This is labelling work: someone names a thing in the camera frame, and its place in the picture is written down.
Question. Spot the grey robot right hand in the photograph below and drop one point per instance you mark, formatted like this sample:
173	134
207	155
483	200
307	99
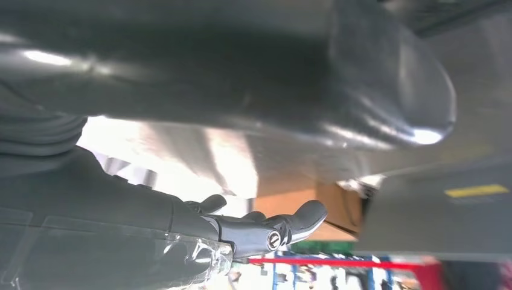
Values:
200	60

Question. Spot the stainless steel workbench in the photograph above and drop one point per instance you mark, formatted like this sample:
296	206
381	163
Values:
192	160

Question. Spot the brown cardboard box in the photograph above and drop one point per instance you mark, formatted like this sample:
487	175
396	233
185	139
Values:
288	208

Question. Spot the red barrier belt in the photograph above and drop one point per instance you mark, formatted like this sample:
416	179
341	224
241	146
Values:
340	263

